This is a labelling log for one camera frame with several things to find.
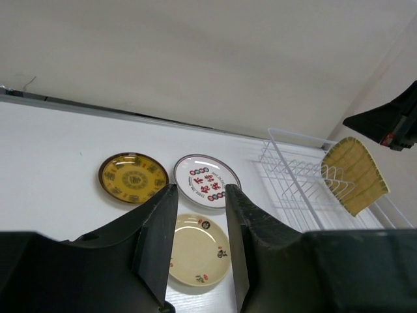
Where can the brown yellow round plate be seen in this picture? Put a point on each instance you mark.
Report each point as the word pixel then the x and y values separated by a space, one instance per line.
pixel 132 177

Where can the cream plate upper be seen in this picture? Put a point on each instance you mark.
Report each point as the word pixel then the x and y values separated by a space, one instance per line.
pixel 200 255

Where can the yellow woven square plate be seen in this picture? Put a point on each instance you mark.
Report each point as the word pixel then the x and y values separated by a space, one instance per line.
pixel 352 175

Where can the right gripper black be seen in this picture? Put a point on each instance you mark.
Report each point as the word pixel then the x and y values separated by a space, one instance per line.
pixel 392 125

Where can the white wire dish rack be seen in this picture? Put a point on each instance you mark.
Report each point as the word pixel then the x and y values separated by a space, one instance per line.
pixel 291 170

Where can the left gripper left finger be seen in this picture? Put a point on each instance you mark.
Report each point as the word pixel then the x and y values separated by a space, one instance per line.
pixel 125 263

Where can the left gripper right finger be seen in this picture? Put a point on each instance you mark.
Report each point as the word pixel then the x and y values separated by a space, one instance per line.
pixel 267 258

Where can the white plate red characters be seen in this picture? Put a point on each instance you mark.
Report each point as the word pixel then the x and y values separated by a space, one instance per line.
pixel 202 179

